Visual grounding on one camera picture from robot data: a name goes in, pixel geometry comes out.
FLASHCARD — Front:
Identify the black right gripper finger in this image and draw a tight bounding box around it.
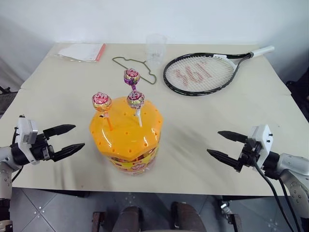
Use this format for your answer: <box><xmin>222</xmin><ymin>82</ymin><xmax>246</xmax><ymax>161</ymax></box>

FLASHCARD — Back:
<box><xmin>217</xmin><ymin>130</ymin><xmax>249</xmax><ymax>144</ymax></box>
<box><xmin>207</xmin><ymin>149</ymin><xmax>242</xmax><ymax>173</ymax></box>

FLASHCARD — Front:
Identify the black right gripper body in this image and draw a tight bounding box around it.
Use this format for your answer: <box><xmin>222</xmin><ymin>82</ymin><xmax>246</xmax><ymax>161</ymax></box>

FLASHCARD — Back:
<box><xmin>238</xmin><ymin>139</ymin><xmax>262</xmax><ymax>168</ymax></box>

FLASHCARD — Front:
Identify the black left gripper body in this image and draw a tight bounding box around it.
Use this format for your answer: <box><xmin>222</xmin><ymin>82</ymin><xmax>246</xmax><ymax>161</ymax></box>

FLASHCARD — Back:
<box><xmin>30</xmin><ymin>132</ymin><xmax>55</xmax><ymax>162</ymax></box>

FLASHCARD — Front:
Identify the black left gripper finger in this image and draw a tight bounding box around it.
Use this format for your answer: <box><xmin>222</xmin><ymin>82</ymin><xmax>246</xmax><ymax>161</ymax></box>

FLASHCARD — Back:
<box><xmin>53</xmin><ymin>143</ymin><xmax>85</xmax><ymax>162</ymax></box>
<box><xmin>43</xmin><ymin>124</ymin><xmax>77</xmax><ymax>139</ymax></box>

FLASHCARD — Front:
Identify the red lollipop with orange stick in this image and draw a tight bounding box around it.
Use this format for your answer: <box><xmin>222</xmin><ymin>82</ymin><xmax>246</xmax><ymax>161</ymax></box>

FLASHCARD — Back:
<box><xmin>91</xmin><ymin>91</ymin><xmax>114</xmax><ymax>130</ymax></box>

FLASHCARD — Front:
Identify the orange-lidded lollipop display jar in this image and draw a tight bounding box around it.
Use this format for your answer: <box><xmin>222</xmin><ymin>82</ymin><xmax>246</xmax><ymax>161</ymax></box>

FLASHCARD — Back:
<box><xmin>88</xmin><ymin>96</ymin><xmax>166</xmax><ymax>175</ymax></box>

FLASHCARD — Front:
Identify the purple-wrapped lollipop with white stick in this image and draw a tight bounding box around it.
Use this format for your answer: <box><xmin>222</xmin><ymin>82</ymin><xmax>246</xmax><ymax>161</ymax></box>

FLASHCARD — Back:
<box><xmin>126</xmin><ymin>90</ymin><xmax>146</xmax><ymax>128</ymax></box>

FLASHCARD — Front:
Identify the purple-wrapped lollipop with hidden stick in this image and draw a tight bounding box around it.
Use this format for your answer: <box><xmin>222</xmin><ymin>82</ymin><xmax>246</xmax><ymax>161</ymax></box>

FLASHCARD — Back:
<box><xmin>123</xmin><ymin>68</ymin><xmax>141</xmax><ymax>92</ymax></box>

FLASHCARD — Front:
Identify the metal caster wheel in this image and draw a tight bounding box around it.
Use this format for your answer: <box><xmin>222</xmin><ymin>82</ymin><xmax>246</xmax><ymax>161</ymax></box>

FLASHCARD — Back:
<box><xmin>219</xmin><ymin>202</ymin><xmax>233</xmax><ymax>215</ymax></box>

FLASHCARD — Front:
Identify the dark object beside table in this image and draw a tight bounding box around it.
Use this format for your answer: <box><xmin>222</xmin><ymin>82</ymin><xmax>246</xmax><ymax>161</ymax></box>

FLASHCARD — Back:
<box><xmin>0</xmin><ymin>85</ymin><xmax>19</xmax><ymax>115</ymax></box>

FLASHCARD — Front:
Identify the dark brown rounded shape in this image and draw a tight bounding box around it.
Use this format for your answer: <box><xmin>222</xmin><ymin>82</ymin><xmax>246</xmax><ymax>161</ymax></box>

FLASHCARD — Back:
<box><xmin>120</xmin><ymin>205</ymin><xmax>146</xmax><ymax>232</ymax></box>
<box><xmin>170</xmin><ymin>201</ymin><xmax>206</xmax><ymax>232</ymax></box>

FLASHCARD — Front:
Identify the black and white tennis racket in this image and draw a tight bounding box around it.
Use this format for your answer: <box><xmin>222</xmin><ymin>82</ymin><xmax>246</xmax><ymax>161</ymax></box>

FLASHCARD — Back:
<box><xmin>163</xmin><ymin>45</ymin><xmax>276</xmax><ymax>97</ymax></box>

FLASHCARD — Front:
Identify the black equipment beside table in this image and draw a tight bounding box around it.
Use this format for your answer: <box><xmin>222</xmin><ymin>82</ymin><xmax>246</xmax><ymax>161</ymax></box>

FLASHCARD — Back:
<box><xmin>285</xmin><ymin>72</ymin><xmax>309</xmax><ymax>123</ymax></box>

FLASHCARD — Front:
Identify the small dark brown block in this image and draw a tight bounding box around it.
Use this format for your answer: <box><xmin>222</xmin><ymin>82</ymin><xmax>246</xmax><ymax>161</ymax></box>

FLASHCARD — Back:
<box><xmin>92</xmin><ymin>211</ymin><xmax>106</xmax><ymax>232</ymax></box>

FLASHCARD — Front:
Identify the clear bag with papers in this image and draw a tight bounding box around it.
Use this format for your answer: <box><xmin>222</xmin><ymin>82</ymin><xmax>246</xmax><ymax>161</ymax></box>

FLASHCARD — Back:
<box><xmin>53</xmin><ymin>43</ymin><xmax>107</xmax><ymax>64</ymax></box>

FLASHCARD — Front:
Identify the clear plastic cup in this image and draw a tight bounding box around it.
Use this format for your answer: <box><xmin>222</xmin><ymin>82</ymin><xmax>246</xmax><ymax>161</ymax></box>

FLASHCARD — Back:
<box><xmin>145</xmin><ymin>34</ymin><xmax>168</xmax><ymax>69</ymax></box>

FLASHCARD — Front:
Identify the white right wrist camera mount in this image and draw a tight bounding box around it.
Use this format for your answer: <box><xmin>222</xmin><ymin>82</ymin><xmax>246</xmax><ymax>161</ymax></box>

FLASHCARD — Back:
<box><xmin>247</xmin><ymin>124</ymin><xmax>275</xmax><ymax>168</ymax></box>

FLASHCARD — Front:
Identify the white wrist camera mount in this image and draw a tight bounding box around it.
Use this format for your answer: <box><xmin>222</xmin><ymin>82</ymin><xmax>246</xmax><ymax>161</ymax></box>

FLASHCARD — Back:
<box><xmin>13</xmin><ymin>115</ymin><xmax>41</xmax><ymax>166</ymax></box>
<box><xmin>247</xmin><ymin>124</ymin><xmax>275</xmax><ymax>168</ymax></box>

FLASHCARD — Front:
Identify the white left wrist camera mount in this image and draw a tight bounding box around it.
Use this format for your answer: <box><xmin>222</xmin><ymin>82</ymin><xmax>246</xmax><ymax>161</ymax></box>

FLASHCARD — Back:
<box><xmin>13</xmin><ymin>115</ymin><xmax>41</xmax><ymax>166</ymax></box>

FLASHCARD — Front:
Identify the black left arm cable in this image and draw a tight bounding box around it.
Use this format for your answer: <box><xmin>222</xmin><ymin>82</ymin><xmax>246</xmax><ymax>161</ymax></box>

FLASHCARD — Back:
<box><xmin>11</xmin><ymin>166</ymin><xmax>24</xmax><ymax>182</ymax></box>

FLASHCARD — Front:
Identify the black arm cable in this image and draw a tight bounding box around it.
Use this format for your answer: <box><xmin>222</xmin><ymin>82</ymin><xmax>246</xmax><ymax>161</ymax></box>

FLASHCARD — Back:
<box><xmin>11</xmin><ymin>166</ymin><xmax>24</xmax><ymax>182</ymax></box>
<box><xmin>253</xmin><ymin>154</ymin><xmax>290</xmax><ymax>232</ymax></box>
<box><xmin>277</xmin><ymin>177</ymin><xmax>302</xmax><ymax>232</ymax></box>

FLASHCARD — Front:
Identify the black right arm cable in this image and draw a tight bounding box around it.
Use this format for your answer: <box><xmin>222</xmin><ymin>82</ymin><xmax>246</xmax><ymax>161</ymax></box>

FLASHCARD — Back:
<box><xmin>253</xmin><ymin>154</ymin><xmax>290</xmax><ymax>232</ymax></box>
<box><xmin>277</xmin><ymin>177</ymin><xmax>302</xmax><ymax>232</ymax></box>

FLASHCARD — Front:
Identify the olive wire clothes hanger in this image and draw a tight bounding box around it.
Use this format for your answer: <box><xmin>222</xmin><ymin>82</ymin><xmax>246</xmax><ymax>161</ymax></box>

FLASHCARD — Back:
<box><xmin>112</xmin><ymin>56</ymin><xmax>158</xmax><ymax>86</ymax></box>

